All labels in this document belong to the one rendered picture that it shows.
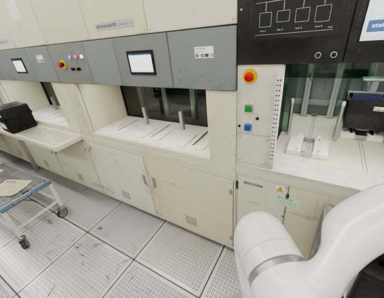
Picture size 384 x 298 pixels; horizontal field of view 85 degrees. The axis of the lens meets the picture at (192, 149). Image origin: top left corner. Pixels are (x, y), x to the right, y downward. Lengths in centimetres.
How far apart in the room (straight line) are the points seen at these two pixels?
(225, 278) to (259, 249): 131
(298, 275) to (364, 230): 13
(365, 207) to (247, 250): 23
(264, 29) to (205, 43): 27
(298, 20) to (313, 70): 57
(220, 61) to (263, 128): 38
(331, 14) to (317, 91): 103
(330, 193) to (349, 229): 77
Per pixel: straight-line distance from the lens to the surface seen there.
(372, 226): 48
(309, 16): 97
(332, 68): 150
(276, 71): 101
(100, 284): 196
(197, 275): 179
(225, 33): 104
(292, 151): 135
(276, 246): 47
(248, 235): 49
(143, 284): 184
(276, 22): 99
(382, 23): 98
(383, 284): 84
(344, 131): 167
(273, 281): 44
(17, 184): 256
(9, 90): 337
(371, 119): 161
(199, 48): 110
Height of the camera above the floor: 156
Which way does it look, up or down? 29 degrees down
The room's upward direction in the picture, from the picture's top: 6 degrees counter-clockwise
